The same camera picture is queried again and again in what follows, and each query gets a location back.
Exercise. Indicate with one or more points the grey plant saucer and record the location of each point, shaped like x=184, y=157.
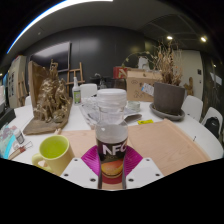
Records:
x=166, y=116

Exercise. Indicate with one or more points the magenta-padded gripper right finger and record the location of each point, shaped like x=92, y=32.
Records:
x=143, y=170

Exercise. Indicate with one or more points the black backpack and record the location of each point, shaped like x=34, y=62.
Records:
x=212, y=125

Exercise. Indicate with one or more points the yellow-green mug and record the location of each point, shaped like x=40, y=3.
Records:
x=55, y=153

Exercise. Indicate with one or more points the long wooden brush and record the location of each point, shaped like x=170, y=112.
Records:
x=20, y=151

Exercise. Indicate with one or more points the red box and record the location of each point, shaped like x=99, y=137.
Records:
x=120, y=72

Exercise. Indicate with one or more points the newspaper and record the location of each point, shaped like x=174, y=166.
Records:
x=88, y=113

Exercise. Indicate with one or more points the small paint jar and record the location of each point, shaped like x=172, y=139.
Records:
x=19, y=136

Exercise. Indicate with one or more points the clear white-capped drink bottle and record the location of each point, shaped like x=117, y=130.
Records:
x=111, y=133

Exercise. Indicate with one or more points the black wall screen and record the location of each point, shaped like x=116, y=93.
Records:
x=50, y=56

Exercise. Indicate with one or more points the brown cardboard box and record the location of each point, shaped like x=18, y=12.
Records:
x=140, y=85

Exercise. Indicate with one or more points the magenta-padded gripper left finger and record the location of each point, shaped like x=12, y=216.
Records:
x=80, y=168

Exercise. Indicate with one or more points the black case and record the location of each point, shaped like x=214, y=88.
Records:
x=6, y=116

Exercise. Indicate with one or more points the wooden figure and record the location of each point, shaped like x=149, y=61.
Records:
x=189, y=86

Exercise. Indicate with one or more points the small yellow tag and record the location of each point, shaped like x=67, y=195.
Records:
x=145, y=122

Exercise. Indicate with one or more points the white chair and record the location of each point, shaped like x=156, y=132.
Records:
x=192, y=106
x=88, y=91
x=216, y=113

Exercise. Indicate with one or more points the small glass cup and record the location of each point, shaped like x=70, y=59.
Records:
x=133, y=106

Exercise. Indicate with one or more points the colourful printed sheet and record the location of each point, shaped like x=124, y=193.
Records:
x=6, y=140

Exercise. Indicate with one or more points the white spray bottle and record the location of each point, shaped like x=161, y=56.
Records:
x=76, y=95

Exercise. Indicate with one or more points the wooden easel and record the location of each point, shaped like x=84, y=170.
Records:
x=76, y=75

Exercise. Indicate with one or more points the grey pot with dried plant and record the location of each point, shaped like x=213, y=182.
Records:
x=168, y=98

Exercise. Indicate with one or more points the white shelf cabinet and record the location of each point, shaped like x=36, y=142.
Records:
x=16, y=81

